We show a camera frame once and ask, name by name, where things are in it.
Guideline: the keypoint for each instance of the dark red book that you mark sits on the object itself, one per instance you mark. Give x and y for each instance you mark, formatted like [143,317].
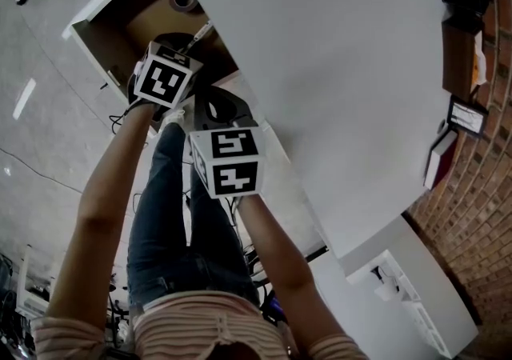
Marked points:
[440,160]

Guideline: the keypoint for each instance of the brown file box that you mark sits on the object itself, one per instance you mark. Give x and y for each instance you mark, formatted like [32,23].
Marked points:
[458,58]

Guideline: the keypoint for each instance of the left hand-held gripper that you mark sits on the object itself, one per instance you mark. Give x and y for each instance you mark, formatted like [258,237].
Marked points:
[162,80]

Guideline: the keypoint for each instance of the white cubby shelf unit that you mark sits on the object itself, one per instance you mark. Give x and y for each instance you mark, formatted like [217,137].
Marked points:
[400,298]

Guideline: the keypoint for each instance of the long white cabinet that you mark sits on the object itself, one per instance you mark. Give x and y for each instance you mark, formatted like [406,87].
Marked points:
[436,290]

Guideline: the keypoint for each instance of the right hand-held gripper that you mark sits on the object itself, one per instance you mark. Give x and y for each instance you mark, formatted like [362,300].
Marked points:
[234,158]

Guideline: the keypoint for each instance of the white desk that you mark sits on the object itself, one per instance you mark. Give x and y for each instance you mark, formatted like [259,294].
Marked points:
[340,90]

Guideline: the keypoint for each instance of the orange and white papers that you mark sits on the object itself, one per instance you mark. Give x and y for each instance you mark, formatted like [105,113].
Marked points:
[479,62]

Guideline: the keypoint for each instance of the black and white marker pen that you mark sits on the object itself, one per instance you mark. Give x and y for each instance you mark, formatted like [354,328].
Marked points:
[200,35]

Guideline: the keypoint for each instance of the person's blue jeans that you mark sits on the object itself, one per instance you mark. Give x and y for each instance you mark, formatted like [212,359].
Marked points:
[168,238]

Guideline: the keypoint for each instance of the person's left forearm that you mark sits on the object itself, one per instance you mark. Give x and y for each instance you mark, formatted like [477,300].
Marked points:
[96,210]

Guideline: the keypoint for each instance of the person's right forearm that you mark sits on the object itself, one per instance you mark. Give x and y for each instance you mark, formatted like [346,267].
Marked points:
[280,262]

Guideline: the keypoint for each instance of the white drawer with brown inside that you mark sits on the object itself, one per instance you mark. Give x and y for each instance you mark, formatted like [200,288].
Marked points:
[120,38]

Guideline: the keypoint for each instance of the black framed picture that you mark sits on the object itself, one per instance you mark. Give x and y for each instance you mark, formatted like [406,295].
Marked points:
[466,116]

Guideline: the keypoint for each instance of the person's striped shirt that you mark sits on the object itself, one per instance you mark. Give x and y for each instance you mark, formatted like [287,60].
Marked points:
[192,330]

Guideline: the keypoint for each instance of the person's left white shoe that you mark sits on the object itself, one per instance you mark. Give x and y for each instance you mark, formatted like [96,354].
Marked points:
[175,117]

